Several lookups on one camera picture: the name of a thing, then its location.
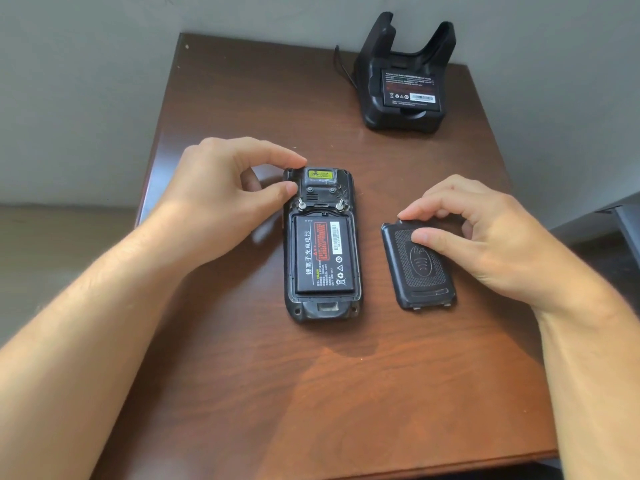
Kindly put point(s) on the person's right hand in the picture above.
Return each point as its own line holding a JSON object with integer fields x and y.
{"x": 515, "y": 244}

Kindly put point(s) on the person's left hand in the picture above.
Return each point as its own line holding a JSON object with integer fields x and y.
{"x": 210, "y": 194}

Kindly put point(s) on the person's right thumb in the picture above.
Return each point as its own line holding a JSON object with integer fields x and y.
{"x": 445, "y": 242}

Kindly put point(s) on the person's left thumb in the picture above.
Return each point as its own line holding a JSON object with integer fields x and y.
{"x": 272, "y": 198}

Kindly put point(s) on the black textured battery cover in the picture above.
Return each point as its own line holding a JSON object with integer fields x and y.
{"x": 422, "y": 279}

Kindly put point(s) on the black handheld scanner device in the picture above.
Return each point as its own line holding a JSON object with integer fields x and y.
{"x": 322, "y": 309}

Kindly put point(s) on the person's right forearm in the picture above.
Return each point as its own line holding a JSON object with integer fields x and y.
{"x": 595, "y": 374}

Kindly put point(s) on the person's left forearm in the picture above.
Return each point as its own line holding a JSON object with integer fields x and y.
{"x": 85, "y": 344}

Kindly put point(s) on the black battery with red label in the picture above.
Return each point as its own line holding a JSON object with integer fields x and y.
{"x": 325, "y": 259}

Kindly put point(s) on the black battery with white label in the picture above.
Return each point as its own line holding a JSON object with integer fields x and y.
{"x": 412, "y": 89}

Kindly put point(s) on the black charging cradle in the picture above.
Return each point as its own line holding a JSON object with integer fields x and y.
{"x": 375, "y": 59}

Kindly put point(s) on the dark grey furniture piece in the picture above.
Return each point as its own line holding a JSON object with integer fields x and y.
{"x": 627, "y": 224}

